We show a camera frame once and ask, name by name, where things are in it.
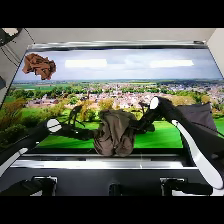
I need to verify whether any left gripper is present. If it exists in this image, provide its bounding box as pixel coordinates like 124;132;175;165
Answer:
66;125;97;141

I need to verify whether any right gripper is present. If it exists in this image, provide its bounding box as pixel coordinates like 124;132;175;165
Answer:
130;114;156;133

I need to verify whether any grey-brown garment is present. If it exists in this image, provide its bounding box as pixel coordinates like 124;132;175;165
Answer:
92;108;138;158

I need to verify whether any dark grey garment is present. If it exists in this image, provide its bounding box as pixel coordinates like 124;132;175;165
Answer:
176;102;215;134

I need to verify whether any rust brown garment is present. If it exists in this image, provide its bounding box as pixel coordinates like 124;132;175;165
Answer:
21;52;57;81

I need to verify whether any silver frame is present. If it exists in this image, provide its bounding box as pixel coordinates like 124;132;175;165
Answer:
9;153;224;197

